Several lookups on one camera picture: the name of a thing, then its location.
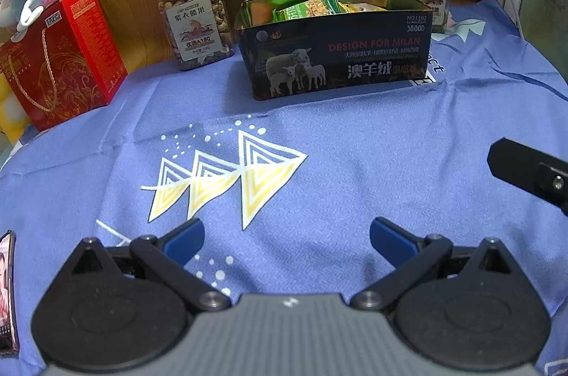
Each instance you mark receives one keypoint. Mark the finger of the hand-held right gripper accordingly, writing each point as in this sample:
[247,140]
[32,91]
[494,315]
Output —
[514,163]

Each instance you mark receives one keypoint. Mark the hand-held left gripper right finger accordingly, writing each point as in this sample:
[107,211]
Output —
[390,238]

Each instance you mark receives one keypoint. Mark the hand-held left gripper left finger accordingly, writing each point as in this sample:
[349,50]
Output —
[186,238]

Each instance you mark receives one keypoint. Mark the black tin box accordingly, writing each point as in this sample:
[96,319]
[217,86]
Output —
[346,56]

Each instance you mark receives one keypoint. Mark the clear nut bag yellow label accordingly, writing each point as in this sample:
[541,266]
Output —
[364,7]

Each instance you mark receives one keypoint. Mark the green snack packet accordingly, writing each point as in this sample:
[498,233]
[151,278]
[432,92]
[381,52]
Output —
[306,9]

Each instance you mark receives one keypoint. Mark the blue printed bed sheet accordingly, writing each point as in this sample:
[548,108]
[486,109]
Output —
[355,145]

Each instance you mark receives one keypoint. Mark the smartphone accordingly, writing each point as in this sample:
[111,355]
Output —
[8,296]

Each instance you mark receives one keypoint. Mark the red gift box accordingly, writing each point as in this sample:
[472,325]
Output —
[66,61]

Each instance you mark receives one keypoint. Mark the cashew jar gold lid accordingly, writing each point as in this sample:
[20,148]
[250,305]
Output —
[195,21]

